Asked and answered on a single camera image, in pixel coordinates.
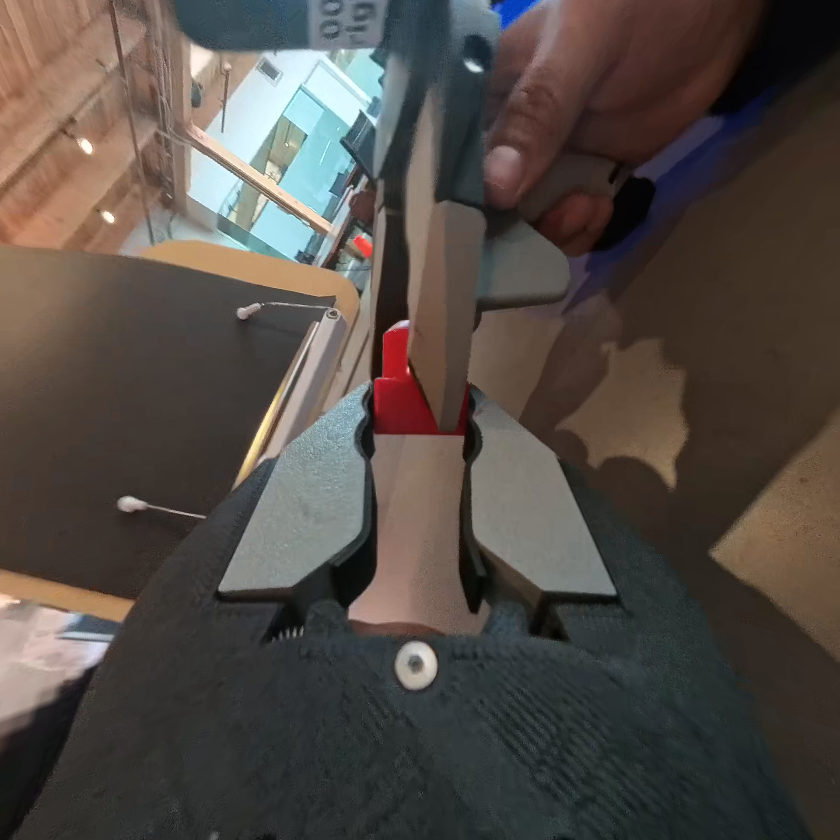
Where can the person's right hand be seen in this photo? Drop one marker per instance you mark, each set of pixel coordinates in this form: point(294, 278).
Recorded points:
point(623, 65)

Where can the glass partition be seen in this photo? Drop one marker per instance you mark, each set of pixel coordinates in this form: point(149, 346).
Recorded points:
point(308, 131)

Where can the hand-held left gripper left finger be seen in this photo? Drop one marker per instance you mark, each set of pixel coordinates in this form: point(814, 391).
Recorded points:
point(302, 518)

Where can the red plastic block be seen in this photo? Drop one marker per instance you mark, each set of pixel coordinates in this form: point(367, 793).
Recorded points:
point(400, 407)

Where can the black monitor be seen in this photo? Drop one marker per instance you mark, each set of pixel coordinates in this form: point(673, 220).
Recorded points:
point(361, 141)

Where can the wooden beam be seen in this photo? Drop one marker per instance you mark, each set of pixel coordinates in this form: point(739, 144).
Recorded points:
point(262, 183)

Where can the ceiling spotlight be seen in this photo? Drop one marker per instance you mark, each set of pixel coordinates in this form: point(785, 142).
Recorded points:
point(106, 215)
point(85, 145)

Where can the white stand ledge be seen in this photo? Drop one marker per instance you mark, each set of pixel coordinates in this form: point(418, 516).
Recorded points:
point(321, 367)

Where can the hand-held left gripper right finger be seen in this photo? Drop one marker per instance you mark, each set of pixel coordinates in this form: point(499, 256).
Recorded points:
point(538, 525)

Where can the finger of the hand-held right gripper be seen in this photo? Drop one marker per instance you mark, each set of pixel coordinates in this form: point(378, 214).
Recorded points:
point(446, 315)

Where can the printed paper sheets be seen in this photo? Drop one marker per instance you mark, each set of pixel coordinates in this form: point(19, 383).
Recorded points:
point(39, 656)

